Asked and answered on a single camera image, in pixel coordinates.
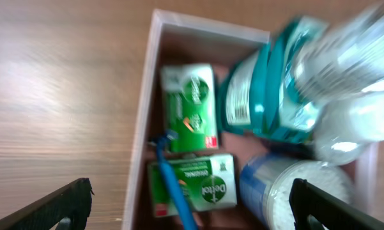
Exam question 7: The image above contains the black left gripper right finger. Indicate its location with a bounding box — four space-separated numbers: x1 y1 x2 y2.
289 178 384 230

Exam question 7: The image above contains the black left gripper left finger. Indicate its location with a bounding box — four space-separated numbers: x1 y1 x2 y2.
0 178 94 230

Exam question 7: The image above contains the green soap box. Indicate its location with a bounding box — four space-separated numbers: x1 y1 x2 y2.
148 154 237 217
160 63 219 153

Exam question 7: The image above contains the blue disposable razor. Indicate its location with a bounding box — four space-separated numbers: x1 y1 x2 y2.
150 130 198 230

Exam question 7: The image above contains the teal mouthwash bottle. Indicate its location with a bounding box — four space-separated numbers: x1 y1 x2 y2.
217 16 328 144

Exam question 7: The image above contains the white pink-lined box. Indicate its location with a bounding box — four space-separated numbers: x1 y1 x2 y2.
121 9 379 229

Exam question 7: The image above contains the clear spray bottle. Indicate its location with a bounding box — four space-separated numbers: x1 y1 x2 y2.
291 4 384 165

